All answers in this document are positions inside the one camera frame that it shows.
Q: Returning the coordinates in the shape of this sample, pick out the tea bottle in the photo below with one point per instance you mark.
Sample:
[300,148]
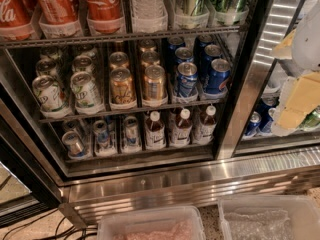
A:
[155,132]
[180,135]
[205,125]

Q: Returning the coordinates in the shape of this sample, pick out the left tea bottle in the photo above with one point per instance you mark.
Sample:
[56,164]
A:
[155,132]

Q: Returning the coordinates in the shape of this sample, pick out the front right gold can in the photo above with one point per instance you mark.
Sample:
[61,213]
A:
[154,81]

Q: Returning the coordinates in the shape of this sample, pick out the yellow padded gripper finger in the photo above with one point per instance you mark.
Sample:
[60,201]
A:
[298,98]
[283,50]

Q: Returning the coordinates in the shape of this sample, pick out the second row right 7up can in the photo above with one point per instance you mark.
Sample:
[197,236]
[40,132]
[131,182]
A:
[83,63]

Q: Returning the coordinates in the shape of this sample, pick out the blue can behind glass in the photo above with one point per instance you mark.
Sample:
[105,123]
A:
[253,124]
[266,122]

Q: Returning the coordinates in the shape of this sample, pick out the left green tall can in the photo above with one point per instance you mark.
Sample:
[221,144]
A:
[190,14]

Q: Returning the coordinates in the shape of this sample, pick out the bottom right silver blue can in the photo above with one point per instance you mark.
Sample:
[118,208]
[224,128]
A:
[131,134]

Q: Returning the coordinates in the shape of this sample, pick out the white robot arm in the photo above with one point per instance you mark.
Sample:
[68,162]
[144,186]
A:
[306,43]

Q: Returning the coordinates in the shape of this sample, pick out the green can behind glass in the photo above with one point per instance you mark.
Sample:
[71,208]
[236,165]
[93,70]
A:
[311,121]

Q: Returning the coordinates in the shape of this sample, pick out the bottom left silver blue can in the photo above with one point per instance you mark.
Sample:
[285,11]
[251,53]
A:
[76,146]

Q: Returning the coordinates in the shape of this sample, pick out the second row right Pepsi can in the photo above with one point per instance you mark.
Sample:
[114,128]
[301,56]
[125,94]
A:
[209,53]

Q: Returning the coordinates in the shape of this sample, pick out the coca-cola can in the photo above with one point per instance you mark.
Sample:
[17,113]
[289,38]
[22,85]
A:
[59,18]
[106,13]
[14,20]

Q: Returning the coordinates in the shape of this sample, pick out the second row pepsi can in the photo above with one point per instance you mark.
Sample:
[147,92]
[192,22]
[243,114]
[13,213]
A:
[183,54]
[209,53]

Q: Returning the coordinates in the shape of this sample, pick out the front left gold can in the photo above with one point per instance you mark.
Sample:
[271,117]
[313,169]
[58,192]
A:
[123,95]

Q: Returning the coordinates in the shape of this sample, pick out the second row right gold can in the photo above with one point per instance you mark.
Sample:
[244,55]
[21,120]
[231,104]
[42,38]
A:
[149,58]

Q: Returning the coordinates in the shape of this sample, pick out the second row left Pepsi can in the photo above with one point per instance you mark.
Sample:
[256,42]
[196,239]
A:
[183,54]

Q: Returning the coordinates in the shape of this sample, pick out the second row gold can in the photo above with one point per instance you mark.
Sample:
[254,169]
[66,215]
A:
[118,59]
[149,58]

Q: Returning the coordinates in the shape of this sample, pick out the front left Pepsi can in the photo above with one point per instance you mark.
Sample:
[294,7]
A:
[185,80]

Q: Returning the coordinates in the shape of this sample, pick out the right tea bottle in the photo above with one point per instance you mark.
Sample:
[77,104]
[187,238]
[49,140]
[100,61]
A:
[205,125]

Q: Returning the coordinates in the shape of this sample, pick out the right Coca-Cola can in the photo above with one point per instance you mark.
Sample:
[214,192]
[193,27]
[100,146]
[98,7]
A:
[106,13]

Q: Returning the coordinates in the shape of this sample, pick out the left Coca-Cola can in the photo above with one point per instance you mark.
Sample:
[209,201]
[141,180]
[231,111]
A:
[14,20]

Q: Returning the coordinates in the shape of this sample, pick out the stainless steel fridge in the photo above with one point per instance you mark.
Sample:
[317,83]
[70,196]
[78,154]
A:
[88,188]

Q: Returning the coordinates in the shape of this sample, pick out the second row left gold can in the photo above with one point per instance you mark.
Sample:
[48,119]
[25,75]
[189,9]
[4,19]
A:
[118,59]

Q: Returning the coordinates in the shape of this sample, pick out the middle Coca-Cola can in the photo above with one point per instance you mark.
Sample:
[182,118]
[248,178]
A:
[59,18]

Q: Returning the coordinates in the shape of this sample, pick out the second row 7up can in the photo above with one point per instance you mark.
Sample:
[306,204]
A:
[49,67]
[83,63]

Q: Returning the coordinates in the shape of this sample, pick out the middle tea bottle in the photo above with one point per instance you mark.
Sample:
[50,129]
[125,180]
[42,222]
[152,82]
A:
[180,135]

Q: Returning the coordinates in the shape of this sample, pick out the second row left 7up can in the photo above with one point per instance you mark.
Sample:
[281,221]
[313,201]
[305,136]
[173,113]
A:
[49,67]

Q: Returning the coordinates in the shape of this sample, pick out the left clear plastic bin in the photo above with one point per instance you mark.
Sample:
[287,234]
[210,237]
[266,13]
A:
[168,223]

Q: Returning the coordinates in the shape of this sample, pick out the front right Pepsi can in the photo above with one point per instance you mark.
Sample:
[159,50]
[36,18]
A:
[217,76]

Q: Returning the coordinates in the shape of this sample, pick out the clear plastic bin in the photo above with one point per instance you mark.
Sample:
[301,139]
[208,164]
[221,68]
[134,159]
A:
[168,223]
[269,217]

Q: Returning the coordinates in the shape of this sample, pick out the right clear plastic bin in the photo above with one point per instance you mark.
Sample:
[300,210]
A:
[269,217]

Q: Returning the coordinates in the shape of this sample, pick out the clear water bottle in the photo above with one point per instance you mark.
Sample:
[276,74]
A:
[148,15]

